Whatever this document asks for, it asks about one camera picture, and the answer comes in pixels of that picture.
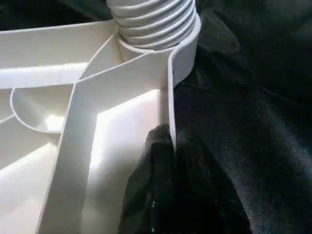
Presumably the white plastic table top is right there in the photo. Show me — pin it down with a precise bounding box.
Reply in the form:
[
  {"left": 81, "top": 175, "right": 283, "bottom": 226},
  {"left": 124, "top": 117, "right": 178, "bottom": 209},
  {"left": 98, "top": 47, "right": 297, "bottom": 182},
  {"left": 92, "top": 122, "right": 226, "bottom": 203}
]
[{"left": 0, "top": 12, "right": 201, "bottom": 234}]

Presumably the black mat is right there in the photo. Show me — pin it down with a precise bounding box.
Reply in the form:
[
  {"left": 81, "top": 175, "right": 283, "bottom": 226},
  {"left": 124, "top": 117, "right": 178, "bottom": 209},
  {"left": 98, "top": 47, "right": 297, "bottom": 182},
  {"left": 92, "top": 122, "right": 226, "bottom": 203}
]
[{"left": 0, "top": 0, "right": 312, "bottom": 234}]

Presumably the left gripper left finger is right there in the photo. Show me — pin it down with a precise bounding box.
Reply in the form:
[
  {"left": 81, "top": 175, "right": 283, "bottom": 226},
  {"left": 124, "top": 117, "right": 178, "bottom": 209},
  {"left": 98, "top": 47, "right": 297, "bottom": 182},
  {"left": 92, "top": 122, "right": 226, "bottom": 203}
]
[{"left": 118, "top": 124, "right": 176, "bottom": 234}]

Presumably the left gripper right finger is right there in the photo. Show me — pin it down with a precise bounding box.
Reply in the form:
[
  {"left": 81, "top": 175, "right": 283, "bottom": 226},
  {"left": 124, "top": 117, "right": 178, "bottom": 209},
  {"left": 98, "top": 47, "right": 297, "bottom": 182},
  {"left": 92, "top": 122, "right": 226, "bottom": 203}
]
[{"left": 175, "top": 132, "right": 252, "bottom": 234}]

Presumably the white plastic table leg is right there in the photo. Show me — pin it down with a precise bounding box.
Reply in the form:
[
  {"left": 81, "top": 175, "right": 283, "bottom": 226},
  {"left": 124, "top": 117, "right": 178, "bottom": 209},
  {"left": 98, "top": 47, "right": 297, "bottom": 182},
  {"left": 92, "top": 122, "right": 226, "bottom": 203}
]
[{"left": 106, "top": 0, "right": 196, "bottom": 51}]

